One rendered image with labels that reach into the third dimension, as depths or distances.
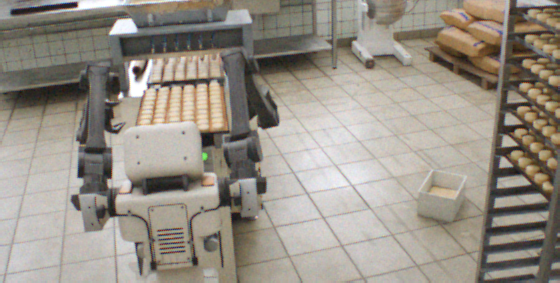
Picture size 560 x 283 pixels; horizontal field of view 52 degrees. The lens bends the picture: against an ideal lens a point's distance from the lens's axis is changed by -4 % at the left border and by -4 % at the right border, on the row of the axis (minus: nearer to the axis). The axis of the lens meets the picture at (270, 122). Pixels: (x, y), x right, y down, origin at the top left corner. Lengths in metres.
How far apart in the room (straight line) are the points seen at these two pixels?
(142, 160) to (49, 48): 4.79
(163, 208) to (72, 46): 4.81
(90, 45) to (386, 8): 3.00
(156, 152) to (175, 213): 0.17
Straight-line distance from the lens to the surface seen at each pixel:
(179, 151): 1.59
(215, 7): 3.04
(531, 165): 2.28
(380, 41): 6.39
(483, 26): 5.66
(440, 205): 3.49
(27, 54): 6.36
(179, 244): 1.63
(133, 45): 3.14
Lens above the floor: 1.88
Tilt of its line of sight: 23 degrees down
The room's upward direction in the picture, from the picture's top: 3 degrees counter-clockwise
